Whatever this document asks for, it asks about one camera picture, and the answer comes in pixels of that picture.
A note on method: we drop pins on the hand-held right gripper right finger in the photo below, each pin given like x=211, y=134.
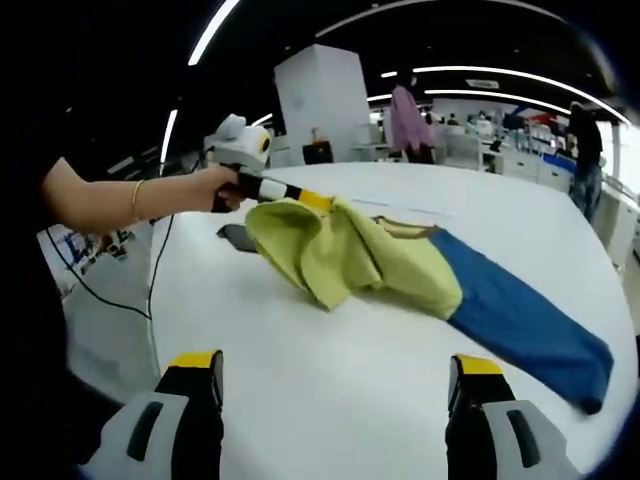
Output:
x=472, y=425

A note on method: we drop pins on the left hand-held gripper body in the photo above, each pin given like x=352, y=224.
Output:
x=237, y=150

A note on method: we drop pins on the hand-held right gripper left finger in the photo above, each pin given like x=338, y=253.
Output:
x=192, y=420

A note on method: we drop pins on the yellow blue grey garment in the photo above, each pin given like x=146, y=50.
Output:
x=500, y=310

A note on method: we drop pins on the person's left hand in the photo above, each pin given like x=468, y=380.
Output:
x=207, y=185

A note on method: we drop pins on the black low cabinet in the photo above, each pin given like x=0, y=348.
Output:
x=317, y=152

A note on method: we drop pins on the white ceiling light strip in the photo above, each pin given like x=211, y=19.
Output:
x=500, y=71
x=212, y=32
x=170, y=135

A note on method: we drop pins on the white square pillar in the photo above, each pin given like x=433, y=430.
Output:
x=320, y=100

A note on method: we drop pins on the person's dark clothing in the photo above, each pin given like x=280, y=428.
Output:
x=25, y=325

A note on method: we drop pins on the white low cabinet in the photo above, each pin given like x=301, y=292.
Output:
x=620, y=220

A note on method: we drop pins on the blue storage box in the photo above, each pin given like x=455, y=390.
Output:
x=560, y=159

